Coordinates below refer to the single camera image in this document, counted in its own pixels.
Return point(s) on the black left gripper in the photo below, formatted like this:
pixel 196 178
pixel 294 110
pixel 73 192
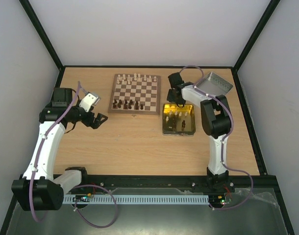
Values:
pixel 88 122

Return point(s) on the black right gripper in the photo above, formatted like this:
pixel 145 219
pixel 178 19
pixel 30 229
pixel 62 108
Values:
pixel 172 97

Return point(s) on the gold tin box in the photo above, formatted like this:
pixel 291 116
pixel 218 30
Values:
pixel 178 121

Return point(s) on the wooden chess board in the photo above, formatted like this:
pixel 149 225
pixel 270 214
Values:
pixel 146 93

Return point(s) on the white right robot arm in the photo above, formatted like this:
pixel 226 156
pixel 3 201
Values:
pixel 208 94

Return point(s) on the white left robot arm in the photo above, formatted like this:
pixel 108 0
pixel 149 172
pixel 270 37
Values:
pixel 38 189

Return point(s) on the silver tin lid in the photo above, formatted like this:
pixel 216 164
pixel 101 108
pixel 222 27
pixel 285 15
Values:
pixel 214 84

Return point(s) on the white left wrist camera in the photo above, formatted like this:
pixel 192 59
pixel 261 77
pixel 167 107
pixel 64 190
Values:
pixel 90 99

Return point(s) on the white slotted cable duct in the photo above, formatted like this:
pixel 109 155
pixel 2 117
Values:
pixel 138 199

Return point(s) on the black frame post left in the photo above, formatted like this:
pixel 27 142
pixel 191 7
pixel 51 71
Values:
pixel 41 32

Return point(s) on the black frame post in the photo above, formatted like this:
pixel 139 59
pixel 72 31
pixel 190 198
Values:
pixel 41 32
pixel 271 7

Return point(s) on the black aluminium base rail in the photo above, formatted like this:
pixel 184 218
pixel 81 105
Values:
pixel 182 183

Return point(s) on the black frame post right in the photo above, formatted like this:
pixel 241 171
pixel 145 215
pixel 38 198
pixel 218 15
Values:
pixel 271 7

